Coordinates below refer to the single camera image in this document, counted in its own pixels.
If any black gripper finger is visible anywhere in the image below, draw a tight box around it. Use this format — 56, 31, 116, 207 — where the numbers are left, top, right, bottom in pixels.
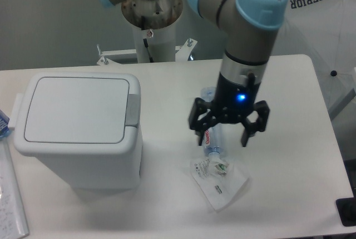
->
188, 97, 215, 146
240, 100, 270, 147

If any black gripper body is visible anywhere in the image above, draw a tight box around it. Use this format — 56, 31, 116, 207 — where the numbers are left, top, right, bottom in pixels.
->
211, 72, 263, 124

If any white push-top trash can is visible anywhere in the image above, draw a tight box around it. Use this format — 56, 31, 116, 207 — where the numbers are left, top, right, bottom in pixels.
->
9, 72, 143, 190

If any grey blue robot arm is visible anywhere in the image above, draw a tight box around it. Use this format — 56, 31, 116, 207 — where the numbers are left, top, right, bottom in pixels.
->
100, 0, 288, 146

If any clear plastic water bottle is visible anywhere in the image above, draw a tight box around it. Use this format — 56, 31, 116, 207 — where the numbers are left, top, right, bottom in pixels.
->
201, 87, 223, 156

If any crumpled clear plastic wrapper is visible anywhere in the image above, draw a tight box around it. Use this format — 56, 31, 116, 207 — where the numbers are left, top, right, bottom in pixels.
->
190, 153, 249, 212

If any white superior umbrella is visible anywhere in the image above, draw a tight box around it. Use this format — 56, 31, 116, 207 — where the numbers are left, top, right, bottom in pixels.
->
272, 0, 355, 118

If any black device at edge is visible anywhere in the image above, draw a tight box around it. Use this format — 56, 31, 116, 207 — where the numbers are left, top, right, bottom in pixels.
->
336, 197, 355, 227

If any blue white box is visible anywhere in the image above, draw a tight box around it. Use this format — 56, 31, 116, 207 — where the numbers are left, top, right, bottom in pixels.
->
0, 110, 11, 140

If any white metal base frame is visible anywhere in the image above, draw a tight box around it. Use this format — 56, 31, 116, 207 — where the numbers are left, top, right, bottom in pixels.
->
96, 38, 198, 66

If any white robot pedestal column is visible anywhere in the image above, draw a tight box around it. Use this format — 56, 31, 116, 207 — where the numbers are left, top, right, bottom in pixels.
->
121, 0, 184, 63

